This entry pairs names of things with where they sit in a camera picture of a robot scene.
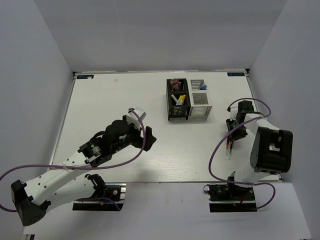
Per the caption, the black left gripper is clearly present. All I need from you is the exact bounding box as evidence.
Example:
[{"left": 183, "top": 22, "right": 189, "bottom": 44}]
[{"left": 112, "top": 120, "right": 157, "bottom": 154}]

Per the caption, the orange capped marker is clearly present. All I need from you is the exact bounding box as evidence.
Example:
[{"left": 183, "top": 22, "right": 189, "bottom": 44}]
[{"left": 225, "top": 139, "right": 230, "bottom": 156}]

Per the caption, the green capped marker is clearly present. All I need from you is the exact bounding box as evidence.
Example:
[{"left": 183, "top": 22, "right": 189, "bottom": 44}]
[{"left": 227, "top": 140, "right": 234, "bottom": 160}]

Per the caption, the yellow capped marker horizontal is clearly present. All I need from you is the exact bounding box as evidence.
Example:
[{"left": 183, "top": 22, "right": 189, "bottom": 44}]
[{"left": 176, "top": 95, "right": 185, "bottom": 106}]

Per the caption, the pale yellow capped marker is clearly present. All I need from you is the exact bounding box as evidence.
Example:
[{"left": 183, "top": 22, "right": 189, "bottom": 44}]
[{"left": 171, "top": 94, "right": 179, "bottom": 105}]

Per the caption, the clear tube of markers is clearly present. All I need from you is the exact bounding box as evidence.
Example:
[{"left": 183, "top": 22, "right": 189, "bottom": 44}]
[{"left": 169, "top": 78, "right": 181, "bottom": 91}]

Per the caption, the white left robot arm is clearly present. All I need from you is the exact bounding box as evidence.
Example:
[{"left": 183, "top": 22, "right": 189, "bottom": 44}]
[{"left": 11, "top": 108, "right": 157, "bottom": 227}]

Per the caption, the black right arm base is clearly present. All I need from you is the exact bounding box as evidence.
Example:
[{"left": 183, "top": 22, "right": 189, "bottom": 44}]
[{"left": 203, "top": 183, "right": 257, "bottom": 213}]

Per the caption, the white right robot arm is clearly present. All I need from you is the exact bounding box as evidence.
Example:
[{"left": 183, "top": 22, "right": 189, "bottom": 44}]
[{"left": 225, "top": 97, "right": 294, "bottom": 200}]

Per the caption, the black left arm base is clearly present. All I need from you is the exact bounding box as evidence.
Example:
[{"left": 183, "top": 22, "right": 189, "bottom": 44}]
[{"left": 72, "top": 174, "right": 127, "bottom": 212}]

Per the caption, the black slotted organizer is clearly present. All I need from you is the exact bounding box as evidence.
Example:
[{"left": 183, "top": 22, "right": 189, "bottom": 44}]
[{"left": 166, "top": 78, "right": 191, "bottom": 120}]

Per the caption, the white slotted organizer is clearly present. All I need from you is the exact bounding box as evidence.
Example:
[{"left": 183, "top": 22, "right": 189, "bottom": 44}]
[{"left": 187, "top": 79, "right": 213, "bottom": 120}]

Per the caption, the dark logo sticker right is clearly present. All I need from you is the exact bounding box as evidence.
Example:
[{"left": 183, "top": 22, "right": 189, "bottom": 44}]
[{"left": 227, "top": 72, "right": 245, "bottom": 77}]

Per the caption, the dark logo sticker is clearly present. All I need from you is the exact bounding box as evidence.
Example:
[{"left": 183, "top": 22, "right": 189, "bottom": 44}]
[
  {"left": 227, "top": 72, "right": 245, "bottom": 77},
  {"left": 76, "top": 74, "right": 94, "bottom": 80}
]

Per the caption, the dark logo sticker left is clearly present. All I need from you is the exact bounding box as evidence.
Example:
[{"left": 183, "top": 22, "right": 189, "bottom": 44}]
[{"left": 76, "top": 74, "right": 94, "bottom": 80}]

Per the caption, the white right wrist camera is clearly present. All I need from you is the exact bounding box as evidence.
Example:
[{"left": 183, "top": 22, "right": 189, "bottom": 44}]
[{"left": 227, "top": 106, "right": 238, "bottom": 121}]

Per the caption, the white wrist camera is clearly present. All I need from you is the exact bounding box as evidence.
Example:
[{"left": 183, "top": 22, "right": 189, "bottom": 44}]
[
  {"left": 227, "top": 106, "right": 238, "bottom": 121},
  {"left": 126, "top": 107, "right": 147, "bottom": 128}
]

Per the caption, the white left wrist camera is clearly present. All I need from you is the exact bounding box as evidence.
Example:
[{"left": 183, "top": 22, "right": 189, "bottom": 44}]
[{"left": 126, "top": 107, "right": 147, "bottom": 128}]

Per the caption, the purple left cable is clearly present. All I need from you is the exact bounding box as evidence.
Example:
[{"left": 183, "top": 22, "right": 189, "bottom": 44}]
[{"left": 0, "top": 108, "right": 147, "bottom": 213}]

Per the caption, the purple cable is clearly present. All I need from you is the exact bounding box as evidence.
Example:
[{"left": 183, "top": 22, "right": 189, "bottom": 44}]
[
  {"left": 208, "top": 97, "right": 277, "bottom": 210},
  {"left": 0, "top": 108, "right": 147, "bottom": 213}
]

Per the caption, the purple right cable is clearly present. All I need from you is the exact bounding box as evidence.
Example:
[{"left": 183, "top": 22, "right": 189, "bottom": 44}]
[{"left": 208, "top": 97, "right": 277, "bottom": 210}]

